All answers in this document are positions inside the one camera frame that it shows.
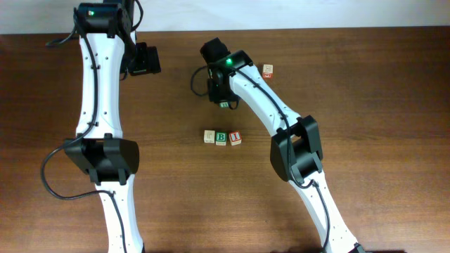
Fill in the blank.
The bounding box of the green-sided plain wooden block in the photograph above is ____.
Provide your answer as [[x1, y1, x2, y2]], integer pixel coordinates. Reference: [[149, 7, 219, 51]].
[[219, 102, 229, 108]]

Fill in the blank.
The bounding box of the yellow-sided plain wooden block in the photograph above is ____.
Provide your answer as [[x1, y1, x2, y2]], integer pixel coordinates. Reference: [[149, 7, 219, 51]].
[[203, 130, 215, 143]]

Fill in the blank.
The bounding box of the green B wooden block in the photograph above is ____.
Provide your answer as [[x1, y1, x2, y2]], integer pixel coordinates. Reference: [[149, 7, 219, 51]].
[[215, 131, 227, 145]]

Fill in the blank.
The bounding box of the red I wooden block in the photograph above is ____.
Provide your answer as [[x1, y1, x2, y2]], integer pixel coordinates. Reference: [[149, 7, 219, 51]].
[[229, 131, 242, 145]]

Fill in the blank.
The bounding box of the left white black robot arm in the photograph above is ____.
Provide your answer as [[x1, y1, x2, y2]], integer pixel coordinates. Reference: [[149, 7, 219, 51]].
[[64, 1, 161, 253]]

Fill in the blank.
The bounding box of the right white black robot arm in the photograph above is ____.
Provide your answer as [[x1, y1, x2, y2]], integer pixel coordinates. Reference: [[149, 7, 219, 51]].
[[200, 38, 364, 253]]

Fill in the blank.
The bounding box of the red-sided plain wooden block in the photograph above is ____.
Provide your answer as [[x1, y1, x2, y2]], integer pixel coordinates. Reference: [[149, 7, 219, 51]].
[[262, 64, 274, 79]]

